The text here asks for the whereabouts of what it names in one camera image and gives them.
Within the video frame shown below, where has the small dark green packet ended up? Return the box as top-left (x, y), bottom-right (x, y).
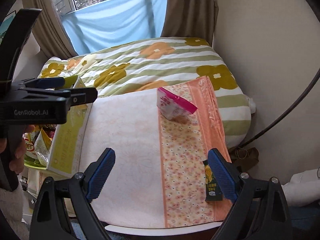
top-left (203, 160), bottom-right (223, 202)

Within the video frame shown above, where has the yellow green cardboard box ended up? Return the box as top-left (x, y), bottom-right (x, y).
top-left (46, 74), bottom-right (94, 178)

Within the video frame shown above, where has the pink white snack bag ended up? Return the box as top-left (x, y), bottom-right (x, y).
top-left (157, 87), bottom-right (197, 120)

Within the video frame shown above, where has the green printed snack bag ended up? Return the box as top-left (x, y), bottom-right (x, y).
top-left (34, 129), bottom-right (52, 167)

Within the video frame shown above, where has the person left hand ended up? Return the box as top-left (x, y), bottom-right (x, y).
top-left (0, 125), bottom-right (35, 175)

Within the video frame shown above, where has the grey headboard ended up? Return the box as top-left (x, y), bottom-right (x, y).
top-left (13, 33), bottom-right (48, 81)

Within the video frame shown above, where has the brown left curtain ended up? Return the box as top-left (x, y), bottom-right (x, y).
top-left (22, 0), bottom-right (78, 59)

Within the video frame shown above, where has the brown curtain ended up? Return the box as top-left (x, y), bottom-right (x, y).
top-left (161, 0), bottom-right (219, 45)
top-left (22, 0), bottom-right (78, 59)

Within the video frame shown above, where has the framed houses picture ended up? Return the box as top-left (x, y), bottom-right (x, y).
top-left (0, 10), bottom-right (16, 43)

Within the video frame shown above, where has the orange floral bed sheet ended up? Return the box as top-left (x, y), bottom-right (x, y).
top-left (80, 76), bottom-right (232, 229)

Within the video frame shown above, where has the floral striped quilt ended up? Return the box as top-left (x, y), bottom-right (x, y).
top-left (39, 37), bottom-right (251, 148)

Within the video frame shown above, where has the light blue window cloth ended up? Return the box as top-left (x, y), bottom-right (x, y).
top-left (61, 0), bottom-right (167, 55)

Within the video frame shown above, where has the brown right curtain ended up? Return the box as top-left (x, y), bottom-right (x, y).
top-left (161, 0), bottom-right (219, 45)

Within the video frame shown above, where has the black cable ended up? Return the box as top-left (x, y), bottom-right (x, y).
top-left (237, 67), bottom-right (320, 149)

